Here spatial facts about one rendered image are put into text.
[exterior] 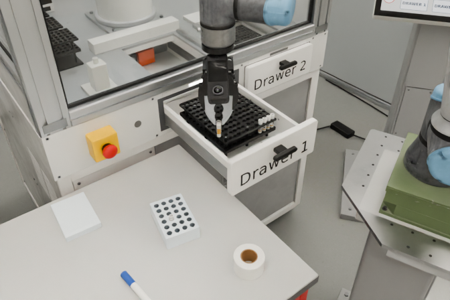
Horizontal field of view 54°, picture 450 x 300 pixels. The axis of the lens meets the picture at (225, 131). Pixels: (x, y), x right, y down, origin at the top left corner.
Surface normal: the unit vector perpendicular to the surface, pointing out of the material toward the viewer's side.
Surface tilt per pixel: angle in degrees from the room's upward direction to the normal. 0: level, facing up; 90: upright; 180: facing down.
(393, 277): 90
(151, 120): 90
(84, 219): 0
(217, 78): 28
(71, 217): 0
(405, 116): 90
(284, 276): 0
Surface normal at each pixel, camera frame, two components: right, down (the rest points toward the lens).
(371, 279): -0.50, 0.53
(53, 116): 0.60, 0.48
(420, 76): -0.26, 0.59
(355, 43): -0.76, 0.39
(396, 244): 0.00, -0.79
